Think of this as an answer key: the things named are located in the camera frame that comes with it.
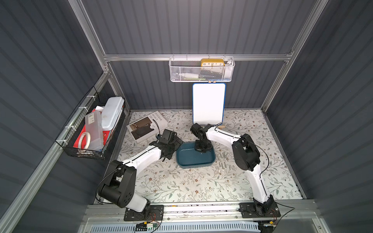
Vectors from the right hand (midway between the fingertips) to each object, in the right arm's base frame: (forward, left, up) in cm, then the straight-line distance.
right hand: (202, 150), depth 97 cm
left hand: (-1, +14, +8) cm, 17 cm away
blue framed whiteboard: (+22, -4, +23) cm, 32 cm away
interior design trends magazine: (+17, +40, +3) cm, 44 cm away
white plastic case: (+4, +49, +34) cm, 60 cm away
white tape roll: (-14, +52, +34) cm, 64 cm away
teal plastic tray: (-5, +10, -1) cm, 11 cm away
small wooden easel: (+15, -14, +6) cm, 22 cm away
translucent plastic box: (-6, +54, +34) cm, 64 cm away
